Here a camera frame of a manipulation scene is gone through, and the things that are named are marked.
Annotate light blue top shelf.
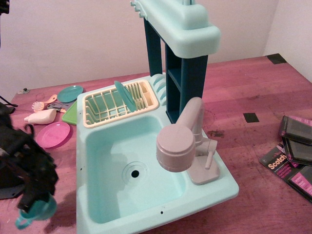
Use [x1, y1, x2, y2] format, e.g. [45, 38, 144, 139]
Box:
[130, 0, 221, 59]

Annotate grey toy faucet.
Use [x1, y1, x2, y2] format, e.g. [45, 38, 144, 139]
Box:
[156, 97, 220, 185]

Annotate black camera mount corner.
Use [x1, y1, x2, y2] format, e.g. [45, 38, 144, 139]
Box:
[0, 0, 10, 15]

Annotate pink toy plate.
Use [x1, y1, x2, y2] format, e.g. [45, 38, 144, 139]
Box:
[36, 122, 70, 148]

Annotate Scotch tape package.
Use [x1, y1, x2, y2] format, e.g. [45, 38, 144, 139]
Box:
[259, 142, 302, 180]

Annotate black tape patch middle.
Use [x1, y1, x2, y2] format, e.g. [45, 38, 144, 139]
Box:
[243, 113, 259, 123]

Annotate green cutting board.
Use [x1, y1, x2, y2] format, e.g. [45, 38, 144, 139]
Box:
[61, 101, 77, 125]

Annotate grey toy scraper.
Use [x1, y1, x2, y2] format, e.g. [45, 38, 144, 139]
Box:
[47, 102, 66, 113]

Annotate middle black pink package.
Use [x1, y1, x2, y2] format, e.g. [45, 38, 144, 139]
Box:
[282, 137, 312, 166]

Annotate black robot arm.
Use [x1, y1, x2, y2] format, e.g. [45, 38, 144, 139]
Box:
[0, 103, 59, 213]

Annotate cream dish drying rack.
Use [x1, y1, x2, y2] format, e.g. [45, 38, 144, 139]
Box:
[82, 79, 159, 128]

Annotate orange toy dish brush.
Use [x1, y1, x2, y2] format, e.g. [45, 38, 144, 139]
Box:
[32, 94, 57, 112]

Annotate dark blue shelf tower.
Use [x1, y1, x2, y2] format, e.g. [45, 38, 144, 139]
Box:
[144, 20, 208, 123]

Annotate small metal screw mount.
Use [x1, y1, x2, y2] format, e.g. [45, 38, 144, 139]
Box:
[17, 88, 30, 95]

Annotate lower black pink package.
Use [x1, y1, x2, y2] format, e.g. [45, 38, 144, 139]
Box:
[288, 166, 312, 203]

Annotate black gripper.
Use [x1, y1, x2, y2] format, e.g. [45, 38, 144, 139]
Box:
[13, 131, 58, 212]

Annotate black pink package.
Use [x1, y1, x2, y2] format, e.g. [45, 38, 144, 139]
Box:
[288, 166, 312, 203]
[279, 116, 312, 145]
[282, 137, 312, 166]

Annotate black tape patch corner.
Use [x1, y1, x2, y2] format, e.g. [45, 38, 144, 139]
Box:
[266, 53, 287, 64]

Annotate teal toy plate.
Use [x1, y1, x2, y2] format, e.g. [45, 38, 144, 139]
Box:
[57, 85, 83, 103]

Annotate light blue toy sink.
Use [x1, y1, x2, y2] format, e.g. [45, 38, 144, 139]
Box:
[77, 74, 239, 234]

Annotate teal toy cup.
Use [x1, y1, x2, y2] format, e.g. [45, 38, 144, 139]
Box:
[15, 194, 57, 230]

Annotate teal plate in rack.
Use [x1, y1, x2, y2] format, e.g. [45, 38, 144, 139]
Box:
[114, 81, 137, 112]

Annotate upper black pink package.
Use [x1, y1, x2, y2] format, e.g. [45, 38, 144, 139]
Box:
[279, 116, 312, 145]

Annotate white toy soap bottle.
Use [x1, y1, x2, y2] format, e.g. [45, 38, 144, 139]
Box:
[24, 109, 57, 125]

